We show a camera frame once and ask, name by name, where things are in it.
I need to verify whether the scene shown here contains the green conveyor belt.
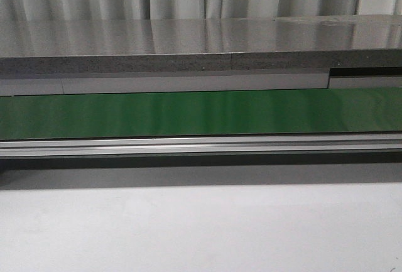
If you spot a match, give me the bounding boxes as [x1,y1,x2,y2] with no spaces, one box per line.
[1,87,401,140]

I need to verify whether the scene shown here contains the white conveyor back rail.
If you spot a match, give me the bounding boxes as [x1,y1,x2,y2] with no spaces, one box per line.
[1,67,401,96]

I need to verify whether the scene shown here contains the grey granite counter slab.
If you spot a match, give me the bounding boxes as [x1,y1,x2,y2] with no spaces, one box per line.
[1,15,401,77]

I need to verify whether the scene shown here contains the aluminium conveyor front rail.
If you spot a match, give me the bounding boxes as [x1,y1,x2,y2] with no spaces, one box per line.
[1,133,401,158]

